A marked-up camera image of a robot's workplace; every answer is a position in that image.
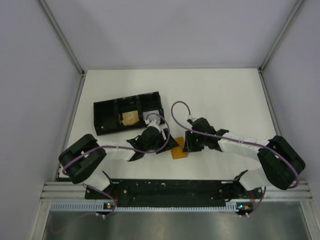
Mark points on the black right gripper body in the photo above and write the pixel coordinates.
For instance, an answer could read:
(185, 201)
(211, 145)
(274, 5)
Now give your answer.
(197, 142)

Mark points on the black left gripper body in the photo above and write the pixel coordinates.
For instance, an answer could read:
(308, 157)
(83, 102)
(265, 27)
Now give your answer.
(159, 142)

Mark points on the yellow leather card holder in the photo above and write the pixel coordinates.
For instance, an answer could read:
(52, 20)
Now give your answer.
(177, 152)

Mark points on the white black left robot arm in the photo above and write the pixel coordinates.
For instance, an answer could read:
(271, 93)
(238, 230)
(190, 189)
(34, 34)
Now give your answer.
(85, 161)

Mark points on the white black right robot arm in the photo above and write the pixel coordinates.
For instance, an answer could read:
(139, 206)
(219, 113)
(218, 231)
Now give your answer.
(280, 163)

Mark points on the silver card in tray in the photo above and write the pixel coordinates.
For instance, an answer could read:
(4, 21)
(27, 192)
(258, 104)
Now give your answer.
(149, 116)

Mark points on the orange card in tray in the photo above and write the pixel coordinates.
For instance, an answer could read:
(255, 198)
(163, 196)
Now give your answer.
(130, 118)

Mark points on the black three-compartment tray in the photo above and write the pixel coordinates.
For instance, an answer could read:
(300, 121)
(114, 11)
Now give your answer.
(107, 115)

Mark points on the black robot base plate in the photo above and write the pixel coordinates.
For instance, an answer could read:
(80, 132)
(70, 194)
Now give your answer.
(178, 193)

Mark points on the grey slotted cable duct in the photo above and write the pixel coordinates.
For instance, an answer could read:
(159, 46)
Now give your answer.
(103, 207)

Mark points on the aluminium front frame rail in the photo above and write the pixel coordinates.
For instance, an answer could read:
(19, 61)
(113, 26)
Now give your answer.
(69, 191)

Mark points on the aluminium frame post left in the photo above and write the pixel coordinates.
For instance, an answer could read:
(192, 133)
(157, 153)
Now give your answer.
(60, 36)

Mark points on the aluminium frame post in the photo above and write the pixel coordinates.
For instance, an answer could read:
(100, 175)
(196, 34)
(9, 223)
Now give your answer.
(60, 36)
(294, 13)

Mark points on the aluminium frame post right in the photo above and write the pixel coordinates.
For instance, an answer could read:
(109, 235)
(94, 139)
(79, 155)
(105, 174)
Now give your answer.
(294, 13)

